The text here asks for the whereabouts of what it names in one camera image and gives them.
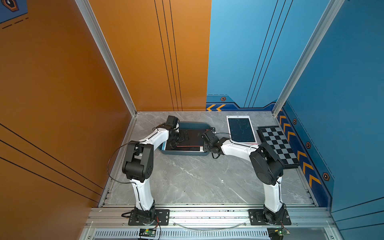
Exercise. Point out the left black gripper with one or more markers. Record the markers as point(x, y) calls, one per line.
point(182, 138)

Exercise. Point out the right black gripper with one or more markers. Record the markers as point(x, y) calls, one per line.
point(204, 146)

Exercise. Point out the teal storage box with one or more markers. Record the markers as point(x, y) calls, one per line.
point(188, 126)

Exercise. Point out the red writing tablet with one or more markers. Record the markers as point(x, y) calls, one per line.
point(194, 144)

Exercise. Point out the pink writing tablet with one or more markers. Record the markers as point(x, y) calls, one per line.
point(241, 130)

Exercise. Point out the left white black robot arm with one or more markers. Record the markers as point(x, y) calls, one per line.
point(138, 166)

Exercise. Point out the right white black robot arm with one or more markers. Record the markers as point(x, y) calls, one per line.
point(268, 166)

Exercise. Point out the black grey chessboard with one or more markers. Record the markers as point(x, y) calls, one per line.
point(274, 136)

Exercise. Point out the left green circuit board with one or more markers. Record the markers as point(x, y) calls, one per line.
point(147, 234)

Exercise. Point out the green circuit board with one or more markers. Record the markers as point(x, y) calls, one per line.
point(278, 234)
point(147, 234)

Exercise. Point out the right green circuit board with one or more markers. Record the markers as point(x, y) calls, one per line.
point(278, 234)

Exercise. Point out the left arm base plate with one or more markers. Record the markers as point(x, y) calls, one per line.
point(149, 218)

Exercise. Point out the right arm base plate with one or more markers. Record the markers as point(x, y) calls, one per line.
point(261, 217)

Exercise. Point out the left aluminium corner post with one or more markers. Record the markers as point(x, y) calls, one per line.
point(101, 42)

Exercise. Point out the aluminium corner post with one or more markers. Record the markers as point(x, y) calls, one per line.
point(317, 36)
point(101, 42)

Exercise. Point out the aluminium front rail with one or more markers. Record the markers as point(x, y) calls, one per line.
point(211, 222)

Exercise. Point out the right aluminium corner post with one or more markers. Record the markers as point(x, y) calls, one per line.
point(317, 36)

